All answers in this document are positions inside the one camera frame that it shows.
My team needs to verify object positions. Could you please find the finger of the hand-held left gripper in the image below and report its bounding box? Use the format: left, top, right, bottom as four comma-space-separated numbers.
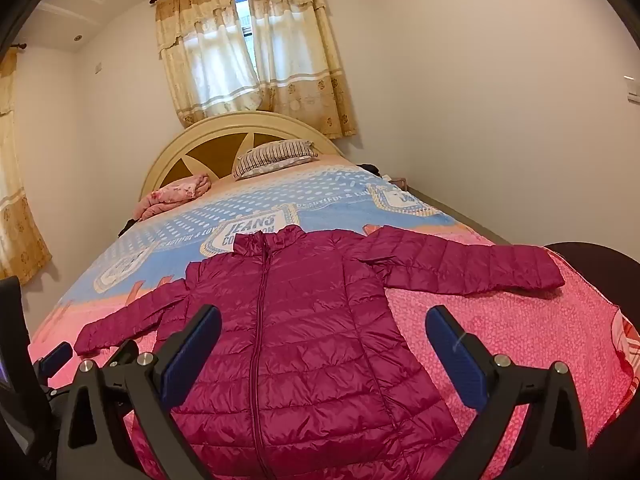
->
106, 339, 141, 368
36, 341, 74, 377

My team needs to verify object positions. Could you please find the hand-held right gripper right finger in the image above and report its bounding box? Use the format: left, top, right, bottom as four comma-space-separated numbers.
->
424, 305, 591, 480

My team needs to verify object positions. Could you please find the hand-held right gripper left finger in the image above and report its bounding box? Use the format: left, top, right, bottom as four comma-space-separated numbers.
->
57, 304, 223, 480

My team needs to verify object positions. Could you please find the magenta puffer jacket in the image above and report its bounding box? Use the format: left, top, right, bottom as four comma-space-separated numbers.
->
75, 225, 566, 480

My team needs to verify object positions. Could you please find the dark cloth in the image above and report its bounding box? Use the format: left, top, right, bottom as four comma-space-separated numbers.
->
118, 217, 147, 239
357, 162, 396, 179

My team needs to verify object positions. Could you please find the bed with pink-blue bedspread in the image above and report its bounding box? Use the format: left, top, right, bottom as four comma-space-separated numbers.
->
27, 152, 640, 480

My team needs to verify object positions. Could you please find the beige floral curtain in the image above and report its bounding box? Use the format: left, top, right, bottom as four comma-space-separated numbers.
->
0, 50, 54, 281
243, 0, 358, 139
154, 0, 272, 129

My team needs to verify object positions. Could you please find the folded pink floral blanket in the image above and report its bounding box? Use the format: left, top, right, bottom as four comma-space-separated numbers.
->
132, 172, 213, 222

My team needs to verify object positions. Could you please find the dark round object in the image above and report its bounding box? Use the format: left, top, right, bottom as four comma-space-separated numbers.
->
542, 241, 640, 341

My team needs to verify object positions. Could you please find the cream wooden headboard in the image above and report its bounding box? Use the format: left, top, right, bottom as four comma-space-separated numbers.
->
141, 111, 346, 201

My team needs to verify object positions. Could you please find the striped pillow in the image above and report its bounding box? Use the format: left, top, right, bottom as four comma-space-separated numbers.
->
232, 140, 319, 181

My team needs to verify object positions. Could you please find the window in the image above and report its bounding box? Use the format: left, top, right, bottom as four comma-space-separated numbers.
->
234, 0, 252, 38

